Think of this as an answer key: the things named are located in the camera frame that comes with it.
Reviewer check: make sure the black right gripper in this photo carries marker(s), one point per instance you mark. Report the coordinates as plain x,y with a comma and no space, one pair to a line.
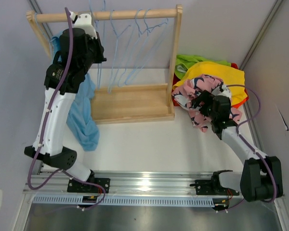
206,97

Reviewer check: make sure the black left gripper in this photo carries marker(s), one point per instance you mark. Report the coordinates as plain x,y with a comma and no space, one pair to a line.
97,43

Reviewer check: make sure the pink patterned shorts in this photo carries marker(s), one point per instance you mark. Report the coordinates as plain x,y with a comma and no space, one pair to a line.
192,88

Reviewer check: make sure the yellow shorts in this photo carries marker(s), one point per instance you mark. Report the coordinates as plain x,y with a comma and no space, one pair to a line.
226,77

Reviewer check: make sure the orange shorts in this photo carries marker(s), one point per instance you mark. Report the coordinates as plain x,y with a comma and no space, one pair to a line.
239,102

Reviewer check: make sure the green shorts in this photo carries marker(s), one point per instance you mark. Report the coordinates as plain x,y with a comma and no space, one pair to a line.
184,62

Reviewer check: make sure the blue hanger of pink shorts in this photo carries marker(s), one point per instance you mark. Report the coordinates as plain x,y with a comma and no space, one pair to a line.
100,50

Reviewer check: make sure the blue hanger of yellow shorts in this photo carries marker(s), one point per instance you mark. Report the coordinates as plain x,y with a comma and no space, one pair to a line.
147,31

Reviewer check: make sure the blue hanger of green shorts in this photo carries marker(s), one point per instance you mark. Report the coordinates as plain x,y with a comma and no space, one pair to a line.
150,48

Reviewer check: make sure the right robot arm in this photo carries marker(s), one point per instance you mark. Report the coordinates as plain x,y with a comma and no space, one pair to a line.
261,177

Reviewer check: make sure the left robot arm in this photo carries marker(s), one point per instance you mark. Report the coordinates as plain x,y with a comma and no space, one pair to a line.
77,50

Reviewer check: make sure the light blue shorts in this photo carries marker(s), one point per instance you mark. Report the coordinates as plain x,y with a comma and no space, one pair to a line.
78,118

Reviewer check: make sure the wooden clothes rack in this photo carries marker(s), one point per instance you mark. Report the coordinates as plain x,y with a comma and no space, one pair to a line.
127,104

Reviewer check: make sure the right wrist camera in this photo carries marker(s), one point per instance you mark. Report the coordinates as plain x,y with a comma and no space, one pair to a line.
223,92

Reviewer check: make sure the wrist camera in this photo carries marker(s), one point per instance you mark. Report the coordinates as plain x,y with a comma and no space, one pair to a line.
223,92
84,21

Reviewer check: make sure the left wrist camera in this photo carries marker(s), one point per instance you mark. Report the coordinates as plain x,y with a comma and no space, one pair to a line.
84,21

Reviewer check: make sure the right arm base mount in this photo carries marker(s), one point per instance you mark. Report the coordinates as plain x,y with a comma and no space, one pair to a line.
209,187

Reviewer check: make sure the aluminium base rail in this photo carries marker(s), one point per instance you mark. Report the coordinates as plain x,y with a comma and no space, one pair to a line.
134,184

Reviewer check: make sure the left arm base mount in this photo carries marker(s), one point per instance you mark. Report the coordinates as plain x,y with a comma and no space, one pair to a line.
77,187

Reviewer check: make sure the slotted cable duct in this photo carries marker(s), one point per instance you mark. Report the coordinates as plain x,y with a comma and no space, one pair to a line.
124,200

